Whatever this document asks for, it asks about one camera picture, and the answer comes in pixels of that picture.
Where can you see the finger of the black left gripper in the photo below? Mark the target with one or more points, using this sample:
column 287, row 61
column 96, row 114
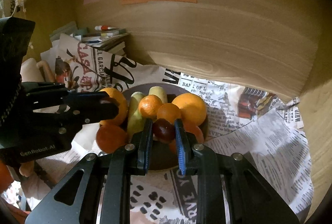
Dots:
column 86, row 97
column 95, row 112

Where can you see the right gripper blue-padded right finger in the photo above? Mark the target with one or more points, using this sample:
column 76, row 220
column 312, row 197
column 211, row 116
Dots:
column 181, row 146

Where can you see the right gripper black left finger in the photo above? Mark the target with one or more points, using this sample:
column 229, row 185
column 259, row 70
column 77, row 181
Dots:
column 144, row 149

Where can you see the small mandarin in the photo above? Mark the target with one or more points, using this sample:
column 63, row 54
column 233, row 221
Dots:
column 169, row 112
column 149, row 106
column 121, row 103

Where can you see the small dark plum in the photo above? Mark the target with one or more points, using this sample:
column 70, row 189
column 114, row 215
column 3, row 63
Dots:
column 164, row 131

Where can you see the small mandarin front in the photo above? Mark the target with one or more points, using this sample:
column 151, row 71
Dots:
column 169, row 112

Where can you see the large orange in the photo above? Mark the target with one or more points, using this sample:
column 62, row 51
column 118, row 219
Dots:
column 192, row 107

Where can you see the pale yellow cylindrical fruit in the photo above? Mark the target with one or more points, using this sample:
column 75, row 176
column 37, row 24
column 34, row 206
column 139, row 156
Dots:
column 159, row 92

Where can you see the dark grey round plate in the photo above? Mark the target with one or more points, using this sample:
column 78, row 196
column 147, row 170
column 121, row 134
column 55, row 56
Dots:
column 161, row 156

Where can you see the stack of books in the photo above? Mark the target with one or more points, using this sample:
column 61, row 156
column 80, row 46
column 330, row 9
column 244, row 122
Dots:
column 113, row 41

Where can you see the orange jacket sleeve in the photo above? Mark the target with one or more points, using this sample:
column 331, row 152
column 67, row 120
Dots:
column 6, row 180

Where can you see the red white marker pen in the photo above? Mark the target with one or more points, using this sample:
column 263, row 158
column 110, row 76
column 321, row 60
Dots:
column 105, row 28

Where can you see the printed newspaper cloth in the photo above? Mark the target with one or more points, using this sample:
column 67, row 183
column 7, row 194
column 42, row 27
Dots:
column 271, row 139

